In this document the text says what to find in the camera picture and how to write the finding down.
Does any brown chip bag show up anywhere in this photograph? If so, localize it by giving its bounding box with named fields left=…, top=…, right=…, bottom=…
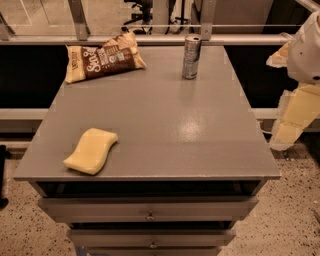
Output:
left=65, top=32, right=147, bottom=83

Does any silver redbull can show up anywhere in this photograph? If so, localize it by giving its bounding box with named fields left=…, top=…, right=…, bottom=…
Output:
left=182, top=34, right=202, bottom=79

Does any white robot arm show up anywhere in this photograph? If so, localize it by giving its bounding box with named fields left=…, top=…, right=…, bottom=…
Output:
left=266, top=11, right=320, bottom=151

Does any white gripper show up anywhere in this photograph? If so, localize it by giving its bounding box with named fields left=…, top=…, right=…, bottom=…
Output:
left=266, top=42, right=320, bottom=151

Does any yellow sponge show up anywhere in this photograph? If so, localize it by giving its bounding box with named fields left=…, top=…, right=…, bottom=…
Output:
left=63, top=128, right=118, bottom=175

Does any lower drawer knob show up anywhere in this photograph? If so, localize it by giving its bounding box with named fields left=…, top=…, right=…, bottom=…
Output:
left=149, top=241, right=158, bottom=249

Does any drawer knob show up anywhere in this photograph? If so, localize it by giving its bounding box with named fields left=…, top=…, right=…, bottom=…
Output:
left=149, top=241, right=158, bottom=249
left=145, top=211, right=156, bottom=222

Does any black office chair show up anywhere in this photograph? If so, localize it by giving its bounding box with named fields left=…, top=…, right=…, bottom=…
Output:
left=121, top=0, right=153, bottom=35

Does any grey drawer cabinet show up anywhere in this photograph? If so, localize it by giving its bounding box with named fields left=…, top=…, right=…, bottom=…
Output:
left=14, top=46, right=280, bottom=256

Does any upper drawer knob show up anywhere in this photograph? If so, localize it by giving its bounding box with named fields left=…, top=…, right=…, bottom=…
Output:
left=145, top=211, right=156, bottom=222

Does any metal window railing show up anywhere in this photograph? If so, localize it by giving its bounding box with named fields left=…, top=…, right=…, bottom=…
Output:
left=0, top=0, right=291, bottom=45

